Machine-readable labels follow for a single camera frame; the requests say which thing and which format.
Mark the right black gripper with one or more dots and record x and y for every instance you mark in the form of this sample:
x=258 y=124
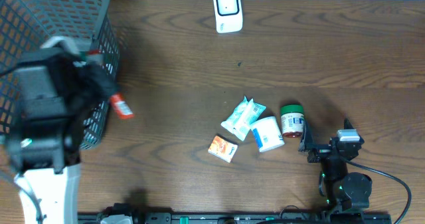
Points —
x=307 y=143

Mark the green lid jar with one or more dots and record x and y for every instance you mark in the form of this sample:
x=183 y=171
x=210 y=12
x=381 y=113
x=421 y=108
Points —
x=292 y=120

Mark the white tub with blue label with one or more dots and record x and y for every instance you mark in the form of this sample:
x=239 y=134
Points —
x=267 y=134

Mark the mint green wipes packet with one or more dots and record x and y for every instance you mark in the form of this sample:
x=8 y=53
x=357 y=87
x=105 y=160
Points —
x=239 y=122

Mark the orange small box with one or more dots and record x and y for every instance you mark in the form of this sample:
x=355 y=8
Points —
x=222 y=148

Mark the red snack packet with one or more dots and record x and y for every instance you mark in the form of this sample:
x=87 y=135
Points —
x=120 y=106

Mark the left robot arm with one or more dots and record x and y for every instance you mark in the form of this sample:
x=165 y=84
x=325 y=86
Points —
x=60 y=86

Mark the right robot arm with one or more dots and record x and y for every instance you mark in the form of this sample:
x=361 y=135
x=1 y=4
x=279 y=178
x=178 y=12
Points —
x=347 y=193

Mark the white barcode scanner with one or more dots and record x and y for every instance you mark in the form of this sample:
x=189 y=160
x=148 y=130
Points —
x=228 y=16

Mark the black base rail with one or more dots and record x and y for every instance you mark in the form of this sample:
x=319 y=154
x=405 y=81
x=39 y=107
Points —
x=244 y=218

